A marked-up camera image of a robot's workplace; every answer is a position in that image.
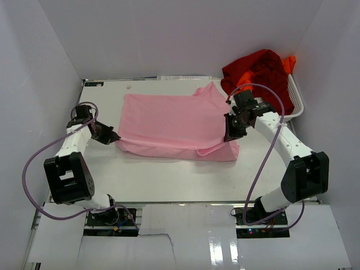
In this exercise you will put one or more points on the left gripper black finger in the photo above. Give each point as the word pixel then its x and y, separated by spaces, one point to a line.
pixel 104 131
pixel 111 138

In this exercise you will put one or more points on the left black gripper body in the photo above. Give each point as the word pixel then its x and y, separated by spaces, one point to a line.
pixel 98 135

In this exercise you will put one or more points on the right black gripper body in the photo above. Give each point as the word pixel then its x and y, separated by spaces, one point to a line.
pixel 233 121

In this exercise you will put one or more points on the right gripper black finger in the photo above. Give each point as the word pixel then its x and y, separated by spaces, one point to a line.
pixel 239 131
pixel 227 136

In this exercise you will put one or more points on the pink t shirt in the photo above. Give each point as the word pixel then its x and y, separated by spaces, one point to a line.
pixel 177 127

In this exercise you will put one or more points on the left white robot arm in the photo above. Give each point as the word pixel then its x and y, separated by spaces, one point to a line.
pixel 69 178

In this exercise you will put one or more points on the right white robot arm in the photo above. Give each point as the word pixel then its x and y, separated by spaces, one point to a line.
pixel 307 171

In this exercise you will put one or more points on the dark red t shirt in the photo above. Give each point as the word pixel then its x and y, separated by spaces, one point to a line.
pixel 233 72

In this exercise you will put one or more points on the white plastic basket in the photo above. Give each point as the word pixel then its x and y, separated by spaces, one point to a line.
pixel 295 98

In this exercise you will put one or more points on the black label sticker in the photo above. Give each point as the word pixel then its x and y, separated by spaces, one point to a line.
pixel 93 84

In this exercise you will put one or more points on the orange t shirt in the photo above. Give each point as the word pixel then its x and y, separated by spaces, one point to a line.
pixel 270 71

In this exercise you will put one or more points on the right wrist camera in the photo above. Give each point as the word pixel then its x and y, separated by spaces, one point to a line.
pixel 233 110

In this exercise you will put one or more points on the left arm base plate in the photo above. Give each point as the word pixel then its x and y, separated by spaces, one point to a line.
pixel 115 223

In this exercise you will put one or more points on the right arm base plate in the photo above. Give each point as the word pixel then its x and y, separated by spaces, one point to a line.
pixel 270 229

